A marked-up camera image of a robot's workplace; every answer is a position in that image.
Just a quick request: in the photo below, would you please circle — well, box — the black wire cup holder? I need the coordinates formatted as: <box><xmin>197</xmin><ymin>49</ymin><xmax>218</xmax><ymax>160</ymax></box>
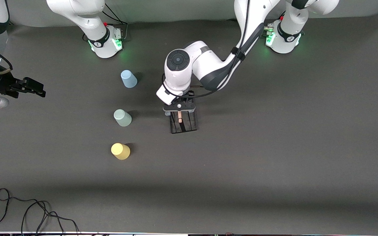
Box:
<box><xmin>164</xmin><ymin>110</ymin><xmax>198</xmax><ymax>134</ymax></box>

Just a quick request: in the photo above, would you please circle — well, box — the pale green plastic cup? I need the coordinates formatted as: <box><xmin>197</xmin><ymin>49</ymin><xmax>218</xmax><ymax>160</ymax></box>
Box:
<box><xmin>114</xmin><ymin>109</ymin><xmax>132</xmax><ymax>127</ymax></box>

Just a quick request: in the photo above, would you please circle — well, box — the yellow plastic cup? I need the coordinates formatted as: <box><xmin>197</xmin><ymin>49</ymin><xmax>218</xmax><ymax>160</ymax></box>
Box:
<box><xmin>111</xmin><ymin>143</ymin><xmax>131</xmax><ymax>160</ymax></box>

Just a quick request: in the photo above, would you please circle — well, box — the light blue plastic cup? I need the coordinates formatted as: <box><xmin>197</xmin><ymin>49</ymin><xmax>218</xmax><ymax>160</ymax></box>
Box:
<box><xmin>120</xmin><ymin>70</ymin><xmax>138</xmax><ymax>88</ymax></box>

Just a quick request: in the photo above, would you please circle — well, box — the dark grey table mat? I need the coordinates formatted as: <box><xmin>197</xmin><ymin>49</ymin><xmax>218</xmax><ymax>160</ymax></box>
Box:
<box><xmin>0</xmin><ymin>11</ymin><xmax>378</xmax><ymax>235</ymax></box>

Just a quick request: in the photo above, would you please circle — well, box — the loose black cable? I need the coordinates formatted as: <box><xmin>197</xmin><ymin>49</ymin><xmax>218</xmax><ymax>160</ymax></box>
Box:
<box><xmin>0</xmin><ymin>188</ymin><xmax>79</xmax><ymax>235</ymax></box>

